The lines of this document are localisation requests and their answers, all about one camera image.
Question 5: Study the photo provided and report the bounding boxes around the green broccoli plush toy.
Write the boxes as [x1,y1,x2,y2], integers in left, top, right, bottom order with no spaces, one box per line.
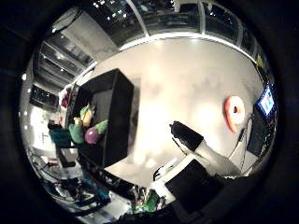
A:
[68,117,85,145]

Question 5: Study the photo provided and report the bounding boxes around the computer monitor with blue screen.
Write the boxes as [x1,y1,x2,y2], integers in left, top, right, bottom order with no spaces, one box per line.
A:
[247,81,278,159]

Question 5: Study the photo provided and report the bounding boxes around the black fabric container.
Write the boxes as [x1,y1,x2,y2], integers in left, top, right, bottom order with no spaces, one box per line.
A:
[66,67,135,169]

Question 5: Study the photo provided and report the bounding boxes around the small yellow object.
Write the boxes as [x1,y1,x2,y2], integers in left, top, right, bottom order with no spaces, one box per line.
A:
[256,53,265,68]

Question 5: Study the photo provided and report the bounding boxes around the teal bag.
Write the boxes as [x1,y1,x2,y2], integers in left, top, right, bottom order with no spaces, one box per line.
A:
[48,123,73,147]

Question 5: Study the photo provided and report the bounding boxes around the red cloth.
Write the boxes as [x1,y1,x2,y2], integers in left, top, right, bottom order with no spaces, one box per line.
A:
[60,88,74,109]

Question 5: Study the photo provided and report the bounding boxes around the green bag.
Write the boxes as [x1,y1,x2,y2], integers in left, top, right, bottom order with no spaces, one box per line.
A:
[135,191,161,213]

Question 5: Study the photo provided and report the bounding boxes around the thin cable on table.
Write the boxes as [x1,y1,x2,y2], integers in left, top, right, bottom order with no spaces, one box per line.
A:
[228,114,255,161]

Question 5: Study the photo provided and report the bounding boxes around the purple eggplant plush toy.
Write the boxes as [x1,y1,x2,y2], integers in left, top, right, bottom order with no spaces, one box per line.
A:
[84,119,109,146]

